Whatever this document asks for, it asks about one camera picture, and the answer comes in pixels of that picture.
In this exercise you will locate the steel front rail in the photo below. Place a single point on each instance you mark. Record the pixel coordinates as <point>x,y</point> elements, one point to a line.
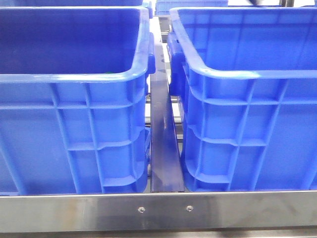
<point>164,211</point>

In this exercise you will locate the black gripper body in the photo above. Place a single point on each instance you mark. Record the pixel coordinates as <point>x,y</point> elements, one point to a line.
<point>257,2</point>

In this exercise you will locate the far blue crate left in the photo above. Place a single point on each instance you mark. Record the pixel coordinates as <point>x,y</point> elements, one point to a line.
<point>16,3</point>

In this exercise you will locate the steel divider bar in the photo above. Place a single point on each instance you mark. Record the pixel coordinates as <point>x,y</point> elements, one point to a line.
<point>166,170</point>

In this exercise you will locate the left rail screw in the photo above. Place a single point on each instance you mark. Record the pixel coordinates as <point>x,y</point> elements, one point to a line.
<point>141,209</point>

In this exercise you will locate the left blue plastic crate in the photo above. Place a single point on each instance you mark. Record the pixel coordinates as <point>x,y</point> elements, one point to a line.
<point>66,127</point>

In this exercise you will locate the rail screw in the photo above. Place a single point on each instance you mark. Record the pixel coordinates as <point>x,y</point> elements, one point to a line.
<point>189,208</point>
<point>141,209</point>

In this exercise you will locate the far blue crate centre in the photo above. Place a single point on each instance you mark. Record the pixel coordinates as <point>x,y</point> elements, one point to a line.
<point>163,6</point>

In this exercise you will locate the blue plastic crate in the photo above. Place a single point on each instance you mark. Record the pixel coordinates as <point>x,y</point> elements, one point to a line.
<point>66,127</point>
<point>248,89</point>

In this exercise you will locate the right rail screw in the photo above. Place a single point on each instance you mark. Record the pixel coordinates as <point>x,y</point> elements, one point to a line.
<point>189,208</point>

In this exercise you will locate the right blue plastic crate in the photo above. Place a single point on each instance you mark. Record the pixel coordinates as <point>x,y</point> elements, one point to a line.
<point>248,89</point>

